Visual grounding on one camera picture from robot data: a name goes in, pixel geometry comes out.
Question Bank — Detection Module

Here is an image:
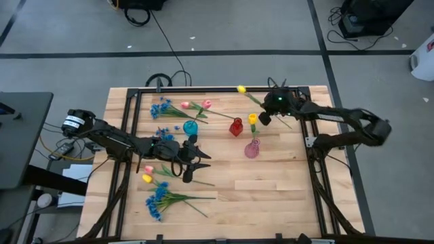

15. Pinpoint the black power adapter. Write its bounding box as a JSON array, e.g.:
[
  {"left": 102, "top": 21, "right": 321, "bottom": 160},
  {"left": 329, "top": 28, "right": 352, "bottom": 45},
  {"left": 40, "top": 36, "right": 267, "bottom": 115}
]
[{"left": 48, "top": 142, "right": 75, "bottom": 161}]

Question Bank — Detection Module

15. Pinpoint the yellow cable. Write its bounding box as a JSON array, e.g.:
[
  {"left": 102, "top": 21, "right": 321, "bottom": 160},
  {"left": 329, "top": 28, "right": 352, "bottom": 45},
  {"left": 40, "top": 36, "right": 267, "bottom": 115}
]
[{"left": 39, "top": 135, "right": 96, "bottom": 162}]

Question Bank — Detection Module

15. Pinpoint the coiled black cable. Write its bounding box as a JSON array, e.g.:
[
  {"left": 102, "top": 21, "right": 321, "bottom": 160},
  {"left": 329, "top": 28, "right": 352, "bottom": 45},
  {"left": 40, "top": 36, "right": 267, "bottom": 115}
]
[{"left": 123, "top": 6, "right": 152, "bottom": 28}]

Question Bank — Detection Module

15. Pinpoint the white plastic bin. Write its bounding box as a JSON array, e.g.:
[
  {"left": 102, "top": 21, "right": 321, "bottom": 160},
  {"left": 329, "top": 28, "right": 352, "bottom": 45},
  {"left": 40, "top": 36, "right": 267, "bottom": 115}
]
[{"left": 408, "top": 32, "right": 434, "bottom": 82}]

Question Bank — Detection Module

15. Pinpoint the teal glass vase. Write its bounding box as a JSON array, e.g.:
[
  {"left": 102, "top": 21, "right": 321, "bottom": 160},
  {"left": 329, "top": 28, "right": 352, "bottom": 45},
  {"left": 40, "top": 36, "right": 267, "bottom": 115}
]
[{"left": 182, "top": 120, "right": 199, "bottom": 137}]

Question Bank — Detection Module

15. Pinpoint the red glass vase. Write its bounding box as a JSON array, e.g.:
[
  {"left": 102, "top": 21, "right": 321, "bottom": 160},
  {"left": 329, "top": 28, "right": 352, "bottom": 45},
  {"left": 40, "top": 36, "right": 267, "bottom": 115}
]
[{"left": 229, "top": 117, "right": 244, "bottom": 138}]

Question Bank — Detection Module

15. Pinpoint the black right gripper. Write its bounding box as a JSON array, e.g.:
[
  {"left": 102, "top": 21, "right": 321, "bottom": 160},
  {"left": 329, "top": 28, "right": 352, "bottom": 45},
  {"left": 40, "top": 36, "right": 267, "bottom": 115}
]
[{"left": 258, "top": 87, "right": 296, "bottom": 127}]

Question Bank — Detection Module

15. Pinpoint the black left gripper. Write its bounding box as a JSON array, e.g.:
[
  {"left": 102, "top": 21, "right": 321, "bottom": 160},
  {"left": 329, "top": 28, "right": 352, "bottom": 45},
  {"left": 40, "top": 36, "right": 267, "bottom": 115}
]
[{"left": 178, "top": 134, "right": 212, "bottom": 184}]

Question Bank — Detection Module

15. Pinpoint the black equipment case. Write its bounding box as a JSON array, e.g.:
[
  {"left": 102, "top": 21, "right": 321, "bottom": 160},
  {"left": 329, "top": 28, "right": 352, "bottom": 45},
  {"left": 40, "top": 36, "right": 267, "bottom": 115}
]
[{"left": 117, "top": 0, "right": 167, "bottom": 11}]

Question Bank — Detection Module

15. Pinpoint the blue artificial flower bunch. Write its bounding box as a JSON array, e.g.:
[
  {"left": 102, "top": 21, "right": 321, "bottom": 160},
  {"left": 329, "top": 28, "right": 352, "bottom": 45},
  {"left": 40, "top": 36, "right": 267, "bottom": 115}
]
[
  {"left": 145, "top": 181, "right": 217, "bottom": 222},
  {"left": 149, "top": 96, "right": 209, "bottom": 124},
  {"left": 155, "top": 126, "right": 181, "bottom": 142}
]

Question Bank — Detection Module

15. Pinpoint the white paper sheet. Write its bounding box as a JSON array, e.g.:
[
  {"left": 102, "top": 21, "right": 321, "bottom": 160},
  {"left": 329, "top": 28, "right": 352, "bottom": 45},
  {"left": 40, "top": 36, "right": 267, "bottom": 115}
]
[{"left": 56, "top": 164, "right": 93, "bottom": 208}]

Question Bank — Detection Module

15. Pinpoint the looped black cable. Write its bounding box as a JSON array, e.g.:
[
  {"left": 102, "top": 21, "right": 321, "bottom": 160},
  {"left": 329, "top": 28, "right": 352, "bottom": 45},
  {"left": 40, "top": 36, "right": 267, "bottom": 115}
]
[{"left": 144, "top": 70, "right": 193, "bottom": 88}]

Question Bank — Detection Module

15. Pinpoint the white round object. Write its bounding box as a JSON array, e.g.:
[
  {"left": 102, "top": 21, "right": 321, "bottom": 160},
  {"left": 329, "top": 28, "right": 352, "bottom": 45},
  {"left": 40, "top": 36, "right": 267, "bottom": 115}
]
[{"left": 36, "top": 192, "right": 54, "bottom": 209}]

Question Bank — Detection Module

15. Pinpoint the purple glass vase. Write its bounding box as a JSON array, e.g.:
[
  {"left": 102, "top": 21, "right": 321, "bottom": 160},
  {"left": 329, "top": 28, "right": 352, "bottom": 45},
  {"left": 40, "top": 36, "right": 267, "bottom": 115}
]
[{"left": 243, "top": 138, "right": 261, "bottom": 159}]

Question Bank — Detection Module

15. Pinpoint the large black equipment box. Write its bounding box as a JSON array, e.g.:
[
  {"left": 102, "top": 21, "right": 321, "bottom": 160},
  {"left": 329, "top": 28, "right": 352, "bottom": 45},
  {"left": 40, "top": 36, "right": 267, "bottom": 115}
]
[{"left": 338, "top": 0, "right": 415, "bottom": 39}]

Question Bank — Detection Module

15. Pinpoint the black aluminium table frame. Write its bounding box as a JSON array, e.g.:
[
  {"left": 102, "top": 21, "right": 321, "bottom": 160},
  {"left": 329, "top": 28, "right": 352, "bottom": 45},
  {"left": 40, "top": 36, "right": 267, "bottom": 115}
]
[{"left": 79, "top": 86, "right": 366, "bottom": 244}]

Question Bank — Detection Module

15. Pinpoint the black desk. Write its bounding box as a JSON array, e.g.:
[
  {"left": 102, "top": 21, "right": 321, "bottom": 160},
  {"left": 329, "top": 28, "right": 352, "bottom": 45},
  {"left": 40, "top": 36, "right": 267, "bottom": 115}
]
[{"left": 0, "top": 91, "right": 54, "bottom": 190}]

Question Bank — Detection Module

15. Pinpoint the black support beam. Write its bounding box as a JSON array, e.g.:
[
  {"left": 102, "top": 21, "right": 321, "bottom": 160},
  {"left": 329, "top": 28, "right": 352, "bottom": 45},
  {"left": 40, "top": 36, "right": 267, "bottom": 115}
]
[{"left": 25, "top": 165, "right": 88, "bottom": 197}]

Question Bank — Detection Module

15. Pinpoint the long black floor cable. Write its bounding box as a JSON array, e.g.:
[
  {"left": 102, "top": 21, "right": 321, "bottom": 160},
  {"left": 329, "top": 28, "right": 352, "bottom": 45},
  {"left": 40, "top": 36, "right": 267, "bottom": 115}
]
[{"left": 150, "top": 9, "right": 189, "bottom": 86}]

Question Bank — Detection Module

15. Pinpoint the black cable bundle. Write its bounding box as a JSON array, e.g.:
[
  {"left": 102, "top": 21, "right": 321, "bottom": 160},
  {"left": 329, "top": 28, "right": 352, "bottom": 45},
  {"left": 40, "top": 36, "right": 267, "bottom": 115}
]
[{"left": 326, "top": 5, "right": 395, "bottom": 52}]

